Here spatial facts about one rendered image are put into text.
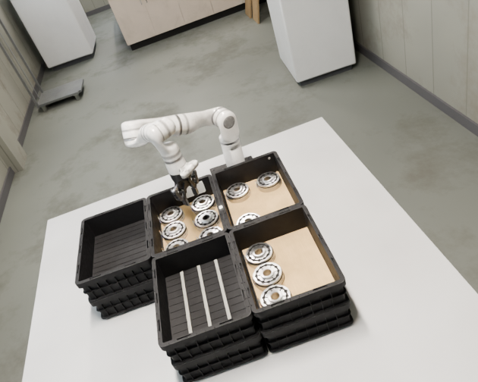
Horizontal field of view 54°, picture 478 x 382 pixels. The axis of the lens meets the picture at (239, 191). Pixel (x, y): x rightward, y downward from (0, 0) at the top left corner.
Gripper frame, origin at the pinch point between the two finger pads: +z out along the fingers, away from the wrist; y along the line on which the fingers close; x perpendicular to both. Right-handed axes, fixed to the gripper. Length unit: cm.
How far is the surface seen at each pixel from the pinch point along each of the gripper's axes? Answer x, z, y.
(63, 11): -481, 28, -304
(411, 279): 79, 30, -11
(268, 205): 19.9, 17.2, -19.6
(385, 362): 82, 30, 22
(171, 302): 10.5, 17.2, 35.2
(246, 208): 11.2, 17.2, -15.3
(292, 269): 45.1, 17.2, 7.5
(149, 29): -386, 81, -354
